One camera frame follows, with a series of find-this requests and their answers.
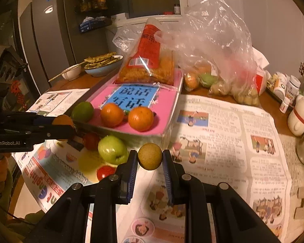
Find clear plastic bag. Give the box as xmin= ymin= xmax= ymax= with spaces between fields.
xmin=112 ymin=0 xmax=257 ymax=99

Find red paper decoration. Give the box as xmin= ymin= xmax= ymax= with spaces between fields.
xmin=11 ymin=81 xmax=27 ymax=104

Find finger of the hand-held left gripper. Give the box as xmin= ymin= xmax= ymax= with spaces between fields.
xmin=0 ymin=113 xmax=57 ymax=129
xmin=5 ymin=125 xmax=76 ymax=145

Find grey refrigerator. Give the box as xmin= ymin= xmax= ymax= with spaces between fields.
xmin=13 ymin=0 xmax=109 ymax=102

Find white bowl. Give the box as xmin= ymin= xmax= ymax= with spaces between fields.
xmin=61 ymin=64 xmax=82 ymax=81

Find white medicine bottle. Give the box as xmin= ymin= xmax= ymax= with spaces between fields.
xmin=285 ymin=75 xmax=301 ymax=99

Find beige woven mat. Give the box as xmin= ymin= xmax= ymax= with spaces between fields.
xmin=277 ymin=133 xmax=304 ymax=223

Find blue bowl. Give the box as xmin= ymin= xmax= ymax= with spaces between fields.
xmin=84 ymin=55 xmax=124 ymax=78

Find large green apple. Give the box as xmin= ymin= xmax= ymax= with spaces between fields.
xmin=97 ymin=135 xmax=129 ymax=165

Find red snack bag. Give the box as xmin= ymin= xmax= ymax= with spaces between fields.
xmin=115 ymin=18 xmax=176 ymax=86

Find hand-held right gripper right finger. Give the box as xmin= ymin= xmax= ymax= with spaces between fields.
xmin=162 ymin=149 xmax=282 ymax=243

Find wooden chopsticks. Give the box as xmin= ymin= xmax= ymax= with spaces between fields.
xmin=48 ymin=63 xmax=85 ymax=83

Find bagged orange mandarin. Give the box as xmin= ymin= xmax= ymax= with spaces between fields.
xmin=184 ymin=69 xmax=199 ymax=92

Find white jar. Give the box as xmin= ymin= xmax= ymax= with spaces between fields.
xmin=267 ymin=72 xmax=289 ymax=94

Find bagged green apple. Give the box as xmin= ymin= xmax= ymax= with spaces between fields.
xmin=199 ymin=72 xmax=218 ymax=88

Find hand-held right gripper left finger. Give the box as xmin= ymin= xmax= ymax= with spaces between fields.
xmin=24 ymin=150 xmax=138 ymax=243

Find pink book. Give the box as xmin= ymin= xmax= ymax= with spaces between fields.
xmin=90 ymin=69 xmax=184 ymax=135

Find large colourful newspaper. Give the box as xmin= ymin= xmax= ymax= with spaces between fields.
xmin=14 ymin=94 xmax=293 ymax=243

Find stack of flatbreads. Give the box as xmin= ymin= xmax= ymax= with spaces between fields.
xmin=83 ymin=52 xmax=117 ymax=69

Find small green apple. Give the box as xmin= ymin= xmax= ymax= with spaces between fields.
xmin=71 ymin=102 xmax=95 ymax=123

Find cardboard piece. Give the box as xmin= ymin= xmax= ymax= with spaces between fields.
xmin=292 ymin=186 xmax=304 ymax=221

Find pink book box tray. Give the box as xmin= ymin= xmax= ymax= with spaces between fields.
xmin=72 ymin=68 xmax=185 ymax=148

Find small folded newspaper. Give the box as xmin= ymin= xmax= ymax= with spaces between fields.
xmin=27 ymin=88 xmax=91 ymax=117

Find small white pill bottle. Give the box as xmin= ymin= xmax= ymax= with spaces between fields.
xmin=279 ymin=97 xmax=290 ymax=114

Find blue tissue pack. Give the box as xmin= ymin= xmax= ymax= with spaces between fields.
xmin=78 ymin=16 xmax=112 ymax=34

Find clear bag of longans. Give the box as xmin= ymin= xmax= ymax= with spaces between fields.
xmin=209 ymin=81 xmax=261 ymax=107

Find red and white carton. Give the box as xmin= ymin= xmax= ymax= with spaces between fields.
xmin=253 ymin=68 xmax=269 ymax=97

